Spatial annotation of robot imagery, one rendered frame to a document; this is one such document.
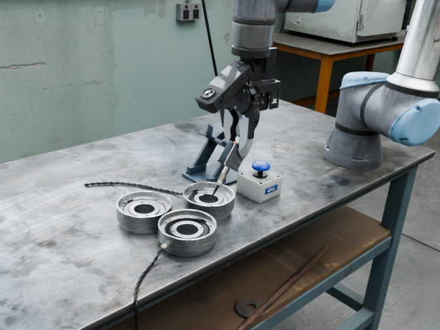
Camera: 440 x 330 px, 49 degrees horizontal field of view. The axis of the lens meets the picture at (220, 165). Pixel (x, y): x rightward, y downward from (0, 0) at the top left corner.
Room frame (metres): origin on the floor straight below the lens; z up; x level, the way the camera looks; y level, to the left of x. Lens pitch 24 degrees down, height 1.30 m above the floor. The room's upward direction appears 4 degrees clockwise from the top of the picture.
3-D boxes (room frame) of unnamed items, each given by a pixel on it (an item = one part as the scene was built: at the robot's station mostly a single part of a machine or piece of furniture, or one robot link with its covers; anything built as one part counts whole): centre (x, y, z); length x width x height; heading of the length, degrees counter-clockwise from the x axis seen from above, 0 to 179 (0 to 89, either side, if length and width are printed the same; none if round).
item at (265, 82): (0.90, -0.05, 1.07); 0.09 x 0.08 x 0.12; 132
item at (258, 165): (0.96, -0.09, 0.85); 0.04 x 0.04 x 0.05
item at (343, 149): (1.20, -0.35, 0.85); 0.15 x 0.15 x 0.10
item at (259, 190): (0.96, -0.09, 0.82); 0.08 x 0.07 x 0.05; 134
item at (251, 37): (0.89, -0.04, 1.15); 0.08 x 0.08 x 0.05
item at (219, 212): (0.87, 0.02, 0.82); 0.10 x 0.10 x 0.04
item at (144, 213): (0.81, 0.14, 0.82); 0.10 x 0.10 x 0.04
